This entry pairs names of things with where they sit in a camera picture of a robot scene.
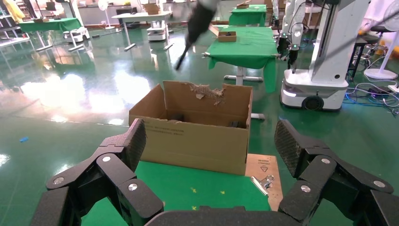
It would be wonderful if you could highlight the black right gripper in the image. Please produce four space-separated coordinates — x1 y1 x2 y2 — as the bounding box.
174 1 217 72

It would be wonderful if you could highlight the large open cardboard carton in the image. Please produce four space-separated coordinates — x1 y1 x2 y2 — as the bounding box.
128 80 253 176

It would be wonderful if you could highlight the white table stand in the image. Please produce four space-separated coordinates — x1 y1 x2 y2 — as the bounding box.
224 66 265 121

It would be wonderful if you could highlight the white pedestal fan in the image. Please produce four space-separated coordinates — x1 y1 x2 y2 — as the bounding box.
363 3 399 81
97 0 116 31

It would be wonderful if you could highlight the printed brown board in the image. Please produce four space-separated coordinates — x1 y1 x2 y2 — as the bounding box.
244 153 284 212

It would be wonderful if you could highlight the small open cardboard box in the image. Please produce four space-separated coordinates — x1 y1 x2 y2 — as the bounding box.
208 24 237 43

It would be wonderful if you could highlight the white desk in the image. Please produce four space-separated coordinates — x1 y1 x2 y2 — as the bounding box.
112 11 174 52

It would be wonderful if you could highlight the brown cardboard box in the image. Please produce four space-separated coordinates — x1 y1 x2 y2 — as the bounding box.
143 3 161 16

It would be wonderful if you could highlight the black stool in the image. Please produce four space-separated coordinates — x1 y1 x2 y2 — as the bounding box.
349 26 381 79

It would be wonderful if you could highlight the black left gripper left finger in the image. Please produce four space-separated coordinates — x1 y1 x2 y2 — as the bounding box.
29 118 164 226

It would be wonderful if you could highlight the metal shelf rack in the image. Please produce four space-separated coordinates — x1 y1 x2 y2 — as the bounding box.
0 6 32 52

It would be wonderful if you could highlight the silver binder clip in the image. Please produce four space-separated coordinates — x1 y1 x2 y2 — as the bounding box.
250 175 275 196

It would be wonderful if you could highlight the floor cable bundle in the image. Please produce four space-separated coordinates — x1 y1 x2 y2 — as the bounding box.
344 81 399 118

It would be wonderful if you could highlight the yellow garment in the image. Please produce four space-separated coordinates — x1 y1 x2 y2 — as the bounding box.
2 0 26 23

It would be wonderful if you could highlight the black monitor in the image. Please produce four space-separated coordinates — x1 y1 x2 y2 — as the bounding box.
116 7 138 16

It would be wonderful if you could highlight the white wheeled background robot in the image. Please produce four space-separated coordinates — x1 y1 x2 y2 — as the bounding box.
279 0 372 112

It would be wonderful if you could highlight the green cloth covered table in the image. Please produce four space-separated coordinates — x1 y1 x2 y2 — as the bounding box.
206 26 278 94
18 18 82 52
229 4 268 26

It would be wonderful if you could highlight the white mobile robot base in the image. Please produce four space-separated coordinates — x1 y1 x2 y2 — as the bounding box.
63 27 90 44
146 21 170 42

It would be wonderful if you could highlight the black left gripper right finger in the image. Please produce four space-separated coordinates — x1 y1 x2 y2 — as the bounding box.
274 119 399 226

